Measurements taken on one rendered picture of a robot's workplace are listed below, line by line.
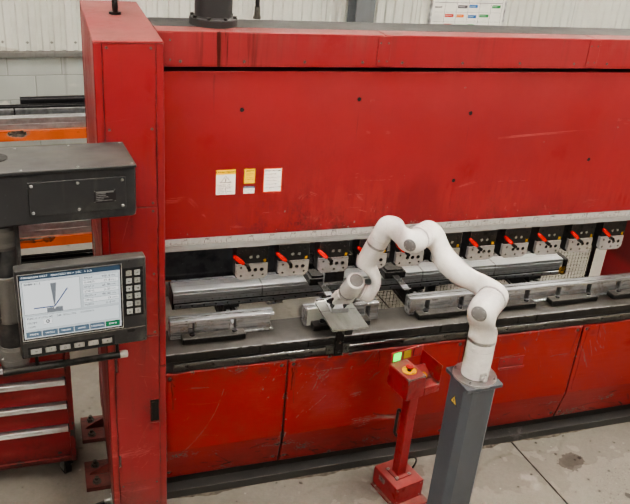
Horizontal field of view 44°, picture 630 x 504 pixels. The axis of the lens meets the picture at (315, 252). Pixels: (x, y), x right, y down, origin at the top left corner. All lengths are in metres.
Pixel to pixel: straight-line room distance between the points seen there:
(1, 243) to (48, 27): 4.62
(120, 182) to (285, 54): 0.93
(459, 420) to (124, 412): 1.48
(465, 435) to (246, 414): 1.09
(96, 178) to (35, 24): 4.67
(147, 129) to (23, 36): 4.39
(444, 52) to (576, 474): 2.47
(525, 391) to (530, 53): 1.90
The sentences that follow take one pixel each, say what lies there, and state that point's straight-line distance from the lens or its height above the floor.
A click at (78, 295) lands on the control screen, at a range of 2.89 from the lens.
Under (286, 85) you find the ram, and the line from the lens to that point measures 3.32.
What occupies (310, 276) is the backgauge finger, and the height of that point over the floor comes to 1.02.
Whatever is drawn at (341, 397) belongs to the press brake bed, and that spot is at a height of 0.50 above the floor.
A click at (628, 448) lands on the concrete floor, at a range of 5.05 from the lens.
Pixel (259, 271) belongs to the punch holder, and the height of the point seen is 1.21.
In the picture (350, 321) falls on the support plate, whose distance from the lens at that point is 3.69.
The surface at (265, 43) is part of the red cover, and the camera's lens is 3.24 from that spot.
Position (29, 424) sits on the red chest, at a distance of 4.10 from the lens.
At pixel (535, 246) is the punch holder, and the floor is 1.23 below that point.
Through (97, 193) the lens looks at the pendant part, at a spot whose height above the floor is 1.85.
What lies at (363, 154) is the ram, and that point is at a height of 1.77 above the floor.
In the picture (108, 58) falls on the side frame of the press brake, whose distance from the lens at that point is 2.95.
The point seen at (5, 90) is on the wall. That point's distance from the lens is 7.46.
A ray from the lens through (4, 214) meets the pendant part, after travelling 2.76.
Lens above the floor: 2.90
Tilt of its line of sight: 26 degrees down
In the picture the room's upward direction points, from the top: 5 degrees clockwise
